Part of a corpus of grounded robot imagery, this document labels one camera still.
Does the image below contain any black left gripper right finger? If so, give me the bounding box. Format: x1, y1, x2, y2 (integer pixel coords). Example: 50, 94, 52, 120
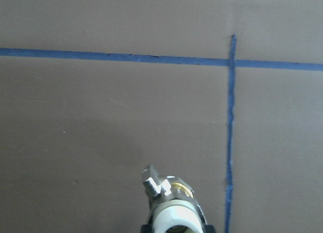
203, 224, 216, 233

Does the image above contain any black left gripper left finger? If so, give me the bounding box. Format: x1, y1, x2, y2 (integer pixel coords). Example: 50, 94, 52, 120
140, 224, 151, 233

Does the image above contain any white PPR brass pipe fitting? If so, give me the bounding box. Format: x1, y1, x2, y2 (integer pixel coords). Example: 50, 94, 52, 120
141, 164, 207, 232

